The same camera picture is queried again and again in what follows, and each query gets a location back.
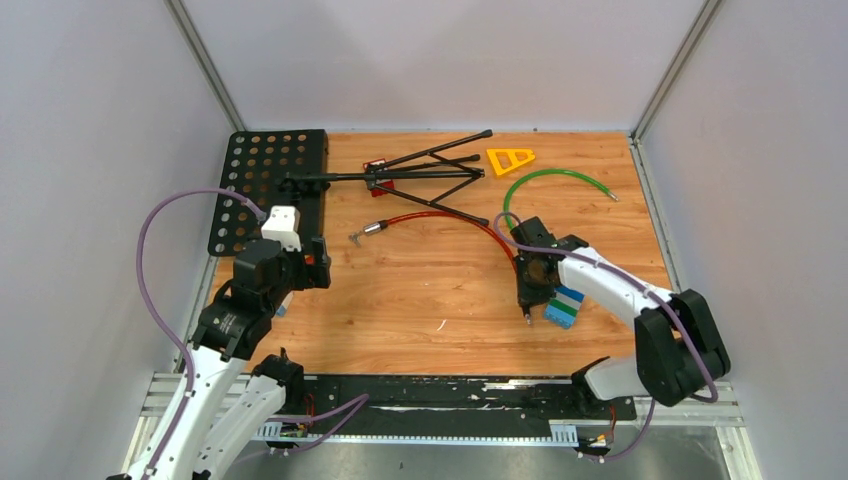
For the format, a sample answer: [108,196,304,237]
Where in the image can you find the black perforated music stand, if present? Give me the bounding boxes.
[207,129,493,257]

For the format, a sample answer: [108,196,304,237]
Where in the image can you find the yellow plastic triangle piece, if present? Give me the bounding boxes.
[486,148,536,178]

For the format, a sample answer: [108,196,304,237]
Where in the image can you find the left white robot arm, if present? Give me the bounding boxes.
[122,236,331,479]

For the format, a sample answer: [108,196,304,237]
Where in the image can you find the red label card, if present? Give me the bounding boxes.
[362,158,395,198]

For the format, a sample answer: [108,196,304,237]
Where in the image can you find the green cable lock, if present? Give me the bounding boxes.
[501,168,620,218]

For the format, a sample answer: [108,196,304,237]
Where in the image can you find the red cable lock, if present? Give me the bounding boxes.
[348,210,519,273]

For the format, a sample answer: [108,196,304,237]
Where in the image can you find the silver keys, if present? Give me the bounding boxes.
[349,230,367,248]

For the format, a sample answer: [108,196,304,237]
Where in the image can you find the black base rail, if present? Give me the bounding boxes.
[279,374,637,438]

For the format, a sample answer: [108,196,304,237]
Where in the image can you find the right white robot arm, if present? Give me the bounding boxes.
[509,217,731,418]

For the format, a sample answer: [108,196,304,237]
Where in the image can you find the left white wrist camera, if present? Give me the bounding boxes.
[260,205,302,252]

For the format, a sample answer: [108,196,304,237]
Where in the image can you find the blue green white brick stack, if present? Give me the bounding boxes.
[543,286,585,329]

